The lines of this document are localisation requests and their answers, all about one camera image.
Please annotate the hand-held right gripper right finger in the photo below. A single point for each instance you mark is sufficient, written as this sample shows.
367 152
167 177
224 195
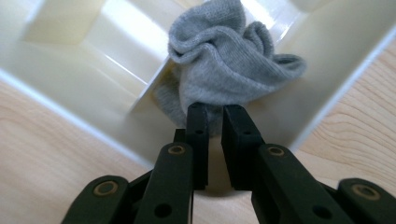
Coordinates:
274 180

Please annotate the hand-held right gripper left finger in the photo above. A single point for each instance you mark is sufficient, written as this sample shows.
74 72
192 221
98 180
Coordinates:
174 174

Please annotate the grey sock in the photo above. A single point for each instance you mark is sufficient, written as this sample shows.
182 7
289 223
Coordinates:
218 62

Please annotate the white compartment storage box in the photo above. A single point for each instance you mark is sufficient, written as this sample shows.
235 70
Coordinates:
77 77

